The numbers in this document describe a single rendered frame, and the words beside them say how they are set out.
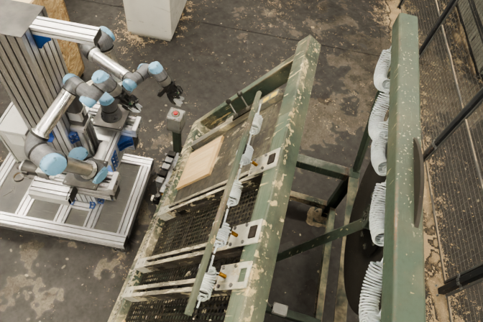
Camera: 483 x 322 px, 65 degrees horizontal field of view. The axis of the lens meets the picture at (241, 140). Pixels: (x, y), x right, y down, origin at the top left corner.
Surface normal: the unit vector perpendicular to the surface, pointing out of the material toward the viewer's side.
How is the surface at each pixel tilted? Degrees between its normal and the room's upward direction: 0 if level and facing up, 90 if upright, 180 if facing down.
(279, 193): 34
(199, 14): 0
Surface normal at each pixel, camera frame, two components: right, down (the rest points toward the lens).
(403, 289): 0.11, -0.57
